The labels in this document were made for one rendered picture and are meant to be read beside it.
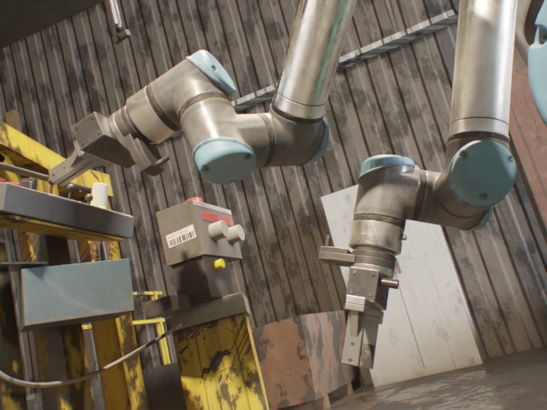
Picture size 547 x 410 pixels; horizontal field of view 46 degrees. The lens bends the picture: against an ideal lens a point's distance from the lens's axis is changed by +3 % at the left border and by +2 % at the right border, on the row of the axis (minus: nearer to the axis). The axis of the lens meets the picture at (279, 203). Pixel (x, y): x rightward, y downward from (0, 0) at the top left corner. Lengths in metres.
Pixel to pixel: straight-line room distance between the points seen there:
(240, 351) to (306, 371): 3.80
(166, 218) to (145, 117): 0.35
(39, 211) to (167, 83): 0.29
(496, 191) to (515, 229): 5.58
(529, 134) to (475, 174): 1.55
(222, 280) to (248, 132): 0.47
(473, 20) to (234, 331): 0.75
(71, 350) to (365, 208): 0.60
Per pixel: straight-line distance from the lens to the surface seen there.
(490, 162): 0.96
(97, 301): 1.11
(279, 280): 6.95
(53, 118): 8.87
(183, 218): 1.33
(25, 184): 1.14
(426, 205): 1.08
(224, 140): 0.95
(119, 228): 1.27
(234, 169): 0.98
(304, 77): 0.98
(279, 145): 1.01
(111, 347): 1.38
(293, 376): 5.18
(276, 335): 5.10
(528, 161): 2.48
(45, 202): 1.11
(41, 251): 1.28
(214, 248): 1.34
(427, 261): 6.08
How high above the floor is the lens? 0.50
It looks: 13 degrees up
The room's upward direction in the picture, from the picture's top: 15 degrees counter-clockwise
